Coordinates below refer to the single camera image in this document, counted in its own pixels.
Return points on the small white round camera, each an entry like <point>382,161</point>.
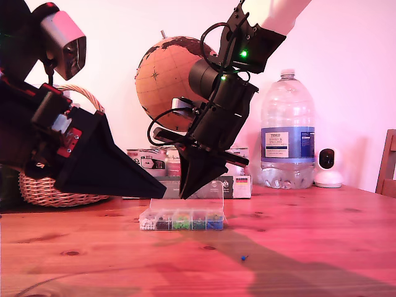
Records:
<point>329,181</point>

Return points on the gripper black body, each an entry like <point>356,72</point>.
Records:
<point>216,133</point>

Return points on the cork globe on metal stand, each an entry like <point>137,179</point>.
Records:
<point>161,86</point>

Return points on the wooden chair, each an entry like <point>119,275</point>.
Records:
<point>386,185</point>

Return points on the large clear water bottle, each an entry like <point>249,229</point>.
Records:
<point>287,117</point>

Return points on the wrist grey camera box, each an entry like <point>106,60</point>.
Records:
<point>58,37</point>
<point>181,106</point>

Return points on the white can with pink label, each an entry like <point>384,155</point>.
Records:
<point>173,164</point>

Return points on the blue-headed pin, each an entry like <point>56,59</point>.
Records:
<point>243,257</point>

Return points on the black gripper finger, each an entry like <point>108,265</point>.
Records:
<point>102,161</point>
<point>187,167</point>
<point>117,191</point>
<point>207,173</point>

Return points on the clear plastic pin organiser box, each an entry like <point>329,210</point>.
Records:
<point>185,224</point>

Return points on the white can with flag print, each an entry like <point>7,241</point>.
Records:
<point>236,172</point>

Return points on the white can with black graphic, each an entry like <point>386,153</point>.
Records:
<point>151,157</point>

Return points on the printed cardboard can tray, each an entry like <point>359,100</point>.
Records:
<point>241,191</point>

